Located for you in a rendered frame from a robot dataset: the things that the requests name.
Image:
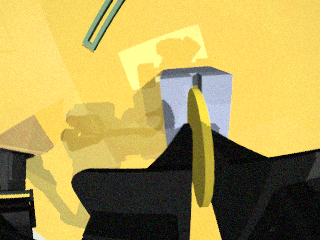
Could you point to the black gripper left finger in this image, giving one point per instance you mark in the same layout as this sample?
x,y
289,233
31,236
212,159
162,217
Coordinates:
x,y
164,187

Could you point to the gold coin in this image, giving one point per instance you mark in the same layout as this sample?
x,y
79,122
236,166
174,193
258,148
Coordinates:
x,y
203,173

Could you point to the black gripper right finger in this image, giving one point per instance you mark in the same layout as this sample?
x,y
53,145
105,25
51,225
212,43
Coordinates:
x,y
245,181

